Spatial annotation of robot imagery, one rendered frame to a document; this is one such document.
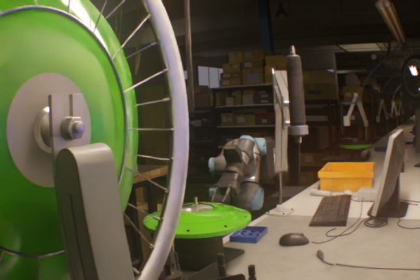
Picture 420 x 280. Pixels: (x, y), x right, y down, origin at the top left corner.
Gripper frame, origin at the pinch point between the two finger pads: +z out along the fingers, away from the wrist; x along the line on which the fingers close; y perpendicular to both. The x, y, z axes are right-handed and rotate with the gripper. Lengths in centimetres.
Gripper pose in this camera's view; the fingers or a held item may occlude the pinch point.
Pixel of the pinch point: (217, 200)
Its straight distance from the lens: 126.1
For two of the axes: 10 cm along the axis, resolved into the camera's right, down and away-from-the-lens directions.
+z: -3.3, 6.6, -6.8
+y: 3.0, 7.5, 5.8
